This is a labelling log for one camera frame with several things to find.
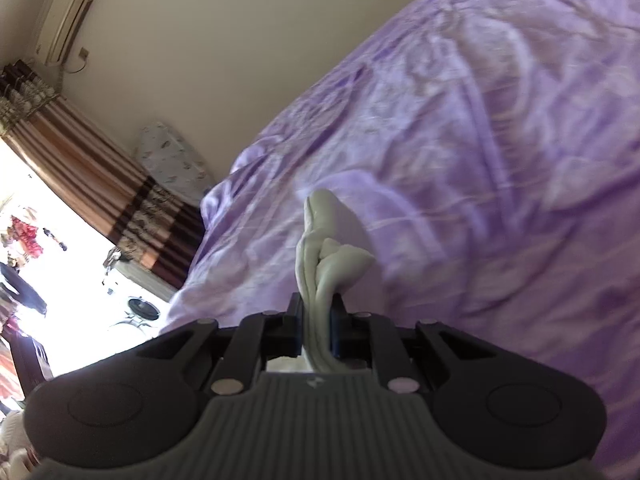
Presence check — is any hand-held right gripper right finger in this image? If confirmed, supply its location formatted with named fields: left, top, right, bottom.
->
left=329, top=292, right=497, bottom=394

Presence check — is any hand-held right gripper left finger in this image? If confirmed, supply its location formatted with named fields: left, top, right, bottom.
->
left=135, top=292, right=306, bottom=394

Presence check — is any white long-sleeve sweatshirt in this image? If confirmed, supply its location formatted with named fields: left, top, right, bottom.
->
left=265, top=187, right=377, bottom=376

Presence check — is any white washing machine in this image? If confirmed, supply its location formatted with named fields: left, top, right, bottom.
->
left=106, top=260, right=168, bottom=333

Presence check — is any floral fabric cover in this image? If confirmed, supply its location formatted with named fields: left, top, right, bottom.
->
left=136, top=121, right=217, bottom=207

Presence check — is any purple bed cover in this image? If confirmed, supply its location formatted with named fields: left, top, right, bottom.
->
left=159, top=0, right=640, bottom=480

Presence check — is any brown striped curtain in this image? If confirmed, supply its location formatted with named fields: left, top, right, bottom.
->
left=0, top=59, right=209, bottom=291

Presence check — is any dark hanging clothing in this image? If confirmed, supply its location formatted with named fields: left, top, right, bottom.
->
left=0, top=262, right=49, bottom=317

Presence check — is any red hanging clothing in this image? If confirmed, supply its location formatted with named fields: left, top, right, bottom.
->
left=9, top=214, right=45, bottom=262

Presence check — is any white wall air conditioner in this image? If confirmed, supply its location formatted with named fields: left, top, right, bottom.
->
left=32, top=0, right=109, bottom=67

